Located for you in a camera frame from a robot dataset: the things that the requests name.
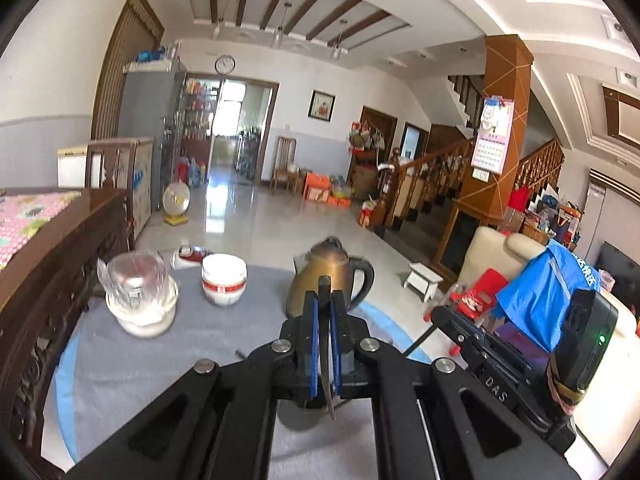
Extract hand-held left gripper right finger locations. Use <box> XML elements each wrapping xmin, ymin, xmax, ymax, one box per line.
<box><xmin>331</xmin><ymin>292</ymin><xmax>582</xmax><ymax>480</ymax></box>

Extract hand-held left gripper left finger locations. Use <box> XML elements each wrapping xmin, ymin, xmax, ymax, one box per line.
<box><xmin>65</xmin><ymin>292</ymin><xmax>321</xmax><ymax>480</ymax></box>

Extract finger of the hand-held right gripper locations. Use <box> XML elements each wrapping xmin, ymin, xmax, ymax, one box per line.
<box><xmin>430</xmin><ymin>304</ymin><xmax>502</xmax><ymax>362</ymax></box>

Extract thin dark chopstick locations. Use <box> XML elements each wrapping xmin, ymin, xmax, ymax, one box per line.
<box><xmin>404</xmin><ymin>325</ymin><xmax>437</xmax><ymax>357</ymax></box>

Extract round metal utensil holder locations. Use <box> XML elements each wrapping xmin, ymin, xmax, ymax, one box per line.
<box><xmin>276</xmin><ymin>399</ymin><xmax>372</xmax><ymax>432</ymax></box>

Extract red plastic chair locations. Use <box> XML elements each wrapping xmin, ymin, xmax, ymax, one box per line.
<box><xmin>424</xmin><ymin>268</ymin><xmax>509</xmax><ymax>357</ymax></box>

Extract blue jacket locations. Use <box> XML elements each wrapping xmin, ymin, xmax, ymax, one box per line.
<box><xmin>492</xmin><ymin>239</ymin><xmax>602</xmax><ymax>357</ymax></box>

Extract golden electric kettle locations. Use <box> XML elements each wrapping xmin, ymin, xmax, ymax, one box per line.
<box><xmin>284</xmin><ymin>235</ymin><xmax>376</xmax><ymax>319</ymax></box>

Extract small white stool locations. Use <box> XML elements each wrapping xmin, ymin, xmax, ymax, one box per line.
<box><xmin>402</xmin><ymin>262</ymin><xmax>445</xmax><ymax>304</ymax></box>

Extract dark television screen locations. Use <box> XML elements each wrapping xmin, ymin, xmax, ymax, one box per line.
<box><xmin>594</xmin><ymin>240</ymin><xmax>640</xmax><ymax>307</ymax></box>

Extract cream sofa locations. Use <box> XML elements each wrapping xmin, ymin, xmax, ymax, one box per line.
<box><xmin>457</xmin><ymin>225</ymin><xmax>640</xmax><ymax>467</ymax></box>

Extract white bowls with red band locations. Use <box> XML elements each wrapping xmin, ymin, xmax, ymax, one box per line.
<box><xmin>200</xmin><ymin>253</ymin><xmax>249</xmax><ymax>308</ymax></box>

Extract pile of gift bags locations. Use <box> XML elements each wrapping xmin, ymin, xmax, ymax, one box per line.
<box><xmin>505</xmin><ymin>184</ymin><xmax>584</xmax><ymax>247</ymax></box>

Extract red gift bag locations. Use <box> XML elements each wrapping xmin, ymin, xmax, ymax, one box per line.
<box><xmin>507</xmin><ymin>185</ymin><xmax>531</xmax><ymax>212</ymax></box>

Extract red white lidded dish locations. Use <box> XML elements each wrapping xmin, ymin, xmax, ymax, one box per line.
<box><xmin>171</xmin><ymin>243</ymin><xmax>214</xmax><ymax>271</ymax></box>

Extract orange gift boxes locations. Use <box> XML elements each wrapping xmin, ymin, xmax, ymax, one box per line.
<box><xmin>303</xmin><ymin>172</ymin><xmax>354</xmax><ymax>209</ymax></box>

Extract wooden staircase railing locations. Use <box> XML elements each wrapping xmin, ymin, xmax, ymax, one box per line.
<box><xmin>372</xmin><ymin>137</ymin><xmax>477</xmax><ymax>237</ymax></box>

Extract grey blue round table cover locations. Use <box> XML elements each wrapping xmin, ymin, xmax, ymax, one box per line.
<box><xmin>42</xmin><ymin>262</ymin><xmax>437</xmax><ymax>480</ymax></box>

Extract plain white bowl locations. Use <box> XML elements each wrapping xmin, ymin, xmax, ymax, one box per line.
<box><xmin>105</xmin><ymin>280</ymin><xmax>180</xmax><ymax>339</ymax></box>

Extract wooden chair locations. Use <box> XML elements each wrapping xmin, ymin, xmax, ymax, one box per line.
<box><xmin>271</xmin><ymin>135</ymin><xmax>299</xmax><ymax>194</ymax></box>

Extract white yellow floor fan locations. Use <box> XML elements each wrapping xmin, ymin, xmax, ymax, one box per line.
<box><xmin>162</xmin><ymin>181</ymin><xmax>193</xmax><ymax>227</ymax></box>

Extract blue water jugs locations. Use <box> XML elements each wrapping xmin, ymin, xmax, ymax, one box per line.
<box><xmin>177</xmin><ymin>155</ymin><xmax>209</xmax><ymax>189</ymax></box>

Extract brown interior door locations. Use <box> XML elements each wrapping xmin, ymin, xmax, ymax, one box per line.
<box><xmin>360</xmin><ymin>105</ymin><xmax>399</xmax><ymax>182</ymax></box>

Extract white panel wooden cabinet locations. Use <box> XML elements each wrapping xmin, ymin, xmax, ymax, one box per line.
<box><xmin>86</xmin><ymin>137</ymin><xmax>155</xmax><ymax>242</ymax></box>

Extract shop shelves with goods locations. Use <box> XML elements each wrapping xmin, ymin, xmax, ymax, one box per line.
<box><xmin>182</xmin><ymin>77</ymin><xmax>222</xmax><ymax>142</ymax></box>

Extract wooden pillar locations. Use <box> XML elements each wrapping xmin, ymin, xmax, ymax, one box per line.
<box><xmin>457</xmin><ymin>34</ymin><xmax>535</xmax><ymax>222</ymax></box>

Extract dark wooden bench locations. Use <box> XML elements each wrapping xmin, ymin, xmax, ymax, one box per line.
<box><xmin>0</xmin><ymin>187</ymin><xmax>134</xmax><ymax>476</ymax></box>

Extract grey refrigerator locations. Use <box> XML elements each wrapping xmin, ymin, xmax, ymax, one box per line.
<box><xmin>119</xmin><ymin>59</ymin><xmax>187</xmax><ymax>212</ymax></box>

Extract cream box appliance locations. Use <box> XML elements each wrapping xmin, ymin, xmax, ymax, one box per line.
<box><xmin>56</xmin><ymin>143</ymin><xmax>92</xmax><ymax>189</ymax></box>

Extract pink floral mat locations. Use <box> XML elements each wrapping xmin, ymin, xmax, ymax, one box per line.
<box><xmin>0</xmin><ymin>190</ymin><xmax>84</xmax><ymax>272</ymax></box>

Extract brown slatted wooden door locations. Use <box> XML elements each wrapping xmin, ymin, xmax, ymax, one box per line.
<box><xmin>90</xmin><ymin>0</ymin><xmax>166</xmax><ymax>142</ymax></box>

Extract pink wall calendar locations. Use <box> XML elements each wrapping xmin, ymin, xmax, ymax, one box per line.
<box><xmin>469</xmin><ymin>95</ymin><xmax>516</xmax><ymax>176</ymax></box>

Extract framed wall picture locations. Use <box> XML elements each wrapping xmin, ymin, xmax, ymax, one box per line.
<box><xmin>308</xmin><ymin>89</ymin><xmax>336</xmax><ymax>122</ymax></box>

